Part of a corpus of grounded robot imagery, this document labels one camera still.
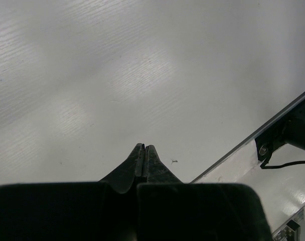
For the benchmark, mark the aluminium table edge rail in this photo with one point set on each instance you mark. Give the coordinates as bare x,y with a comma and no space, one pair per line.
242,158

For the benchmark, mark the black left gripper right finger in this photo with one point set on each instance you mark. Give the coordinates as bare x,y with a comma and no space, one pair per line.
171,210

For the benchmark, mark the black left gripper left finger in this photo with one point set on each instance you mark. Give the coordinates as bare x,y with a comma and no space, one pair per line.
97,210

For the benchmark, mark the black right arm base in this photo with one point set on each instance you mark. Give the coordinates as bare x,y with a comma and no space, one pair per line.
287,129

